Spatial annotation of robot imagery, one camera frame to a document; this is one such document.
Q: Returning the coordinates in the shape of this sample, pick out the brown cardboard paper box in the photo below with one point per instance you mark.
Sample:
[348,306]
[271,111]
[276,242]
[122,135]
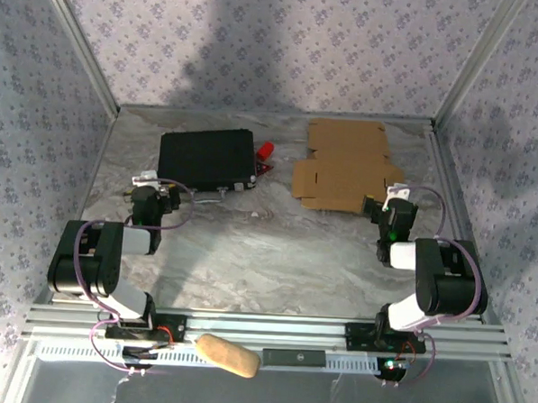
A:
[342,178]

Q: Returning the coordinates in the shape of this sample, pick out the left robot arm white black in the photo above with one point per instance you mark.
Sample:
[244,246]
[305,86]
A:
[99,256]

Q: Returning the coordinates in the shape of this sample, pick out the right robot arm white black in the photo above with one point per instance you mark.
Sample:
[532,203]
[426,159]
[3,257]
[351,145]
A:
[441,274]

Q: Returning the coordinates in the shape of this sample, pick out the red black triangular clip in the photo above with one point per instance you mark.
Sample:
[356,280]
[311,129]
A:
[265,168]

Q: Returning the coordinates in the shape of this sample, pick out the red plastic cap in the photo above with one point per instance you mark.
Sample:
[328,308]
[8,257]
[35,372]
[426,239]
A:
[265,150]

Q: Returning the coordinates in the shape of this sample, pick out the black right controller board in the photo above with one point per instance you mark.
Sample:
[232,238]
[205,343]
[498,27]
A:
[391,368]

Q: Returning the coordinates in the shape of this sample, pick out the white torn tape strip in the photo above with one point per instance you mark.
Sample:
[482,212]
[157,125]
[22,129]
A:
[115,390]

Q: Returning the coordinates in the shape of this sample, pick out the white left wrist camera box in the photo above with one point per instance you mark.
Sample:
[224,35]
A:
[145,177]

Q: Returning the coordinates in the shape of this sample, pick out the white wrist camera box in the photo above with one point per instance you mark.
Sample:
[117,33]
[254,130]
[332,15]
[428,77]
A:
[396,192]
[145,177]

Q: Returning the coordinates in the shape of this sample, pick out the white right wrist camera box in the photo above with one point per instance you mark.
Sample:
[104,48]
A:
[396,192]

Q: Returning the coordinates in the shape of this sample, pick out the aluminium table side rail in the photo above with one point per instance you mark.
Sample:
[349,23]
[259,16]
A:
[450,184]

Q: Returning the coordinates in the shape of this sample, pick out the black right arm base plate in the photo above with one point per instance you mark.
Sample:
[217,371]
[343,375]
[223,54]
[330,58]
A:
[356,337]

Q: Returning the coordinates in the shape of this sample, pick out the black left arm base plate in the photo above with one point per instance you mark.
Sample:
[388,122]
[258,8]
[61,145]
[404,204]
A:
[172,329]

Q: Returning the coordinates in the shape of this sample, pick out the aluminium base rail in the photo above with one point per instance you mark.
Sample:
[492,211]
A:
[267,328]

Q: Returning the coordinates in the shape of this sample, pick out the black bar on rail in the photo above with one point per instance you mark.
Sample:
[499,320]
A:
[294,357]

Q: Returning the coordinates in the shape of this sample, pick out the aluminium corner post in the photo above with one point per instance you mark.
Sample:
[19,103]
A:
[79,42]
[479,59]

